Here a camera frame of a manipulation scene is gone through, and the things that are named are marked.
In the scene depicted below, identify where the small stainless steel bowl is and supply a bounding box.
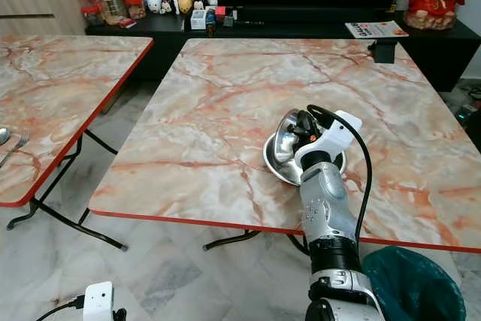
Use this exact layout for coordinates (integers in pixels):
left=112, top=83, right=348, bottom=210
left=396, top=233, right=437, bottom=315
left=274, top=108, right=307, bottom=165

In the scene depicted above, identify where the black tv cabinet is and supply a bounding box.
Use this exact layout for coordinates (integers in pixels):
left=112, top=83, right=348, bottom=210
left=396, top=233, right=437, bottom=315
left=84, top=8, right=481, bottom=93

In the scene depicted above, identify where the black table clamp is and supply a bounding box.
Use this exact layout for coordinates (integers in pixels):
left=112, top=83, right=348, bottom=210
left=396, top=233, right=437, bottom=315
left=368, top=37, right=398, bottom=65

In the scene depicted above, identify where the orange white magazine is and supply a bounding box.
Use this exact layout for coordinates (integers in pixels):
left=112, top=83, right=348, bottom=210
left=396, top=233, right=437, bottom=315
left=345, top=21, right=410, bottom=40

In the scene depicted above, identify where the small white box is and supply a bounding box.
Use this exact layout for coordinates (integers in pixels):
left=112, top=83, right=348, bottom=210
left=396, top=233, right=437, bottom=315
left=190, top=10, right=208, bottom=32

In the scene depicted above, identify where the silver fork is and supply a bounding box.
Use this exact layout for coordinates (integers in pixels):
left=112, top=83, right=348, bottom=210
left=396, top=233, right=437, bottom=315
left=0, top=131, right=32, bottom=169

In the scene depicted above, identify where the green trash bin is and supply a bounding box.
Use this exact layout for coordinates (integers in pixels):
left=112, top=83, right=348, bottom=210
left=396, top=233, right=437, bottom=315
left=361, top=245, right=467, bottom=321

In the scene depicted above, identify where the nut filled jar red lid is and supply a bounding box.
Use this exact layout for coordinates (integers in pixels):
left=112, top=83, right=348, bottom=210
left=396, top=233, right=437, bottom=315
left=126, top=0, right=148, bottom=20

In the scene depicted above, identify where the small jar red lid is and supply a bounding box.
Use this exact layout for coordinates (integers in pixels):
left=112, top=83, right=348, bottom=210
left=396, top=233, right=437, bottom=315
left=83, top=5, right=105, bottom=28

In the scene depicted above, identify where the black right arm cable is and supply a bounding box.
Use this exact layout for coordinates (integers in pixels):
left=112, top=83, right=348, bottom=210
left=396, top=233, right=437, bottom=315
left=306, top=104, right=374, bottom=244

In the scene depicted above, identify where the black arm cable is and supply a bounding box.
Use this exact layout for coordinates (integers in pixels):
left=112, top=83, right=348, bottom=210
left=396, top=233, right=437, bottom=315
left=36, top=297, right=86, bottom=321
left=306, top=104, right=374, bottom=244

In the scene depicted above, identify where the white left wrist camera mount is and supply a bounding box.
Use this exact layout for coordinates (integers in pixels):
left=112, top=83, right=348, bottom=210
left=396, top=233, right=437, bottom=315
left=83, top=281, right=116, bottom=321

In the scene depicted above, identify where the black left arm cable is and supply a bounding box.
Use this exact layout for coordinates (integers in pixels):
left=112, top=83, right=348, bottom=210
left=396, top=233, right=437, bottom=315
left=36, top=297, right=86, bottom=321

